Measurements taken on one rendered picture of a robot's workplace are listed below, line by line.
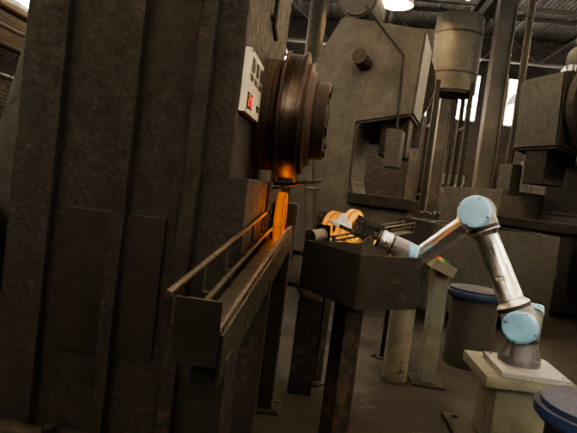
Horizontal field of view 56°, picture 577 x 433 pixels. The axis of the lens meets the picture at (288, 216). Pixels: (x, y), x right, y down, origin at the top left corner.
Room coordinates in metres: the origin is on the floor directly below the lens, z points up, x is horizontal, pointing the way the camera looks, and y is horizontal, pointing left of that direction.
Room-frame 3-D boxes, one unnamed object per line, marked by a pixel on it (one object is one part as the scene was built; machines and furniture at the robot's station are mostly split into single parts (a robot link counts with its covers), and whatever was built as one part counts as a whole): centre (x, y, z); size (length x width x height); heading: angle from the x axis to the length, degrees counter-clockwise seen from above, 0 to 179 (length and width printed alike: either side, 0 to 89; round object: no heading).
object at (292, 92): (2.01, 0.02, 1.11); 0.47 x 0.06 x 0.47; 175
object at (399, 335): (2.60, -0.60, 0.26); 0.12 x 0.12 x 0.52
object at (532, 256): (4.35, -1.46, 0.39); 1.03 x 0.83 x 0.77; 100
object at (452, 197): (5.95, -2.14, 0.55); 1.10 x 0.53 x 1.10; 15
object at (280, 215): (2.01, 0.03, 0.75); 0.18 x 0.03 x 0.18; 176
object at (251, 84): (1.68, 0.16, 1.15); 0.26 x 0.02 x 0.18; 175
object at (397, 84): (4.91, -0.70, 1.36); 1.37 x 1.17 x 2.71; 71
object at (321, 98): (2.00, -0.08, 1.11); 0.28 x 0.06 x 0.28; 175
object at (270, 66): (2.02, 0.10, 1.12); 0.47 x 0.10 x 0.47; 175
